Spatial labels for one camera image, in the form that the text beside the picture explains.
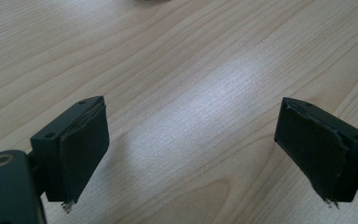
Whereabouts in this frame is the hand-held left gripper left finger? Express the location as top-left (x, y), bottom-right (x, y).
top-left (30, 95), bottom-right (110, 215)

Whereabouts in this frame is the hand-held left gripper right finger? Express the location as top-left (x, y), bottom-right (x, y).
top-left (273, 96), bottom-right (358, 209)

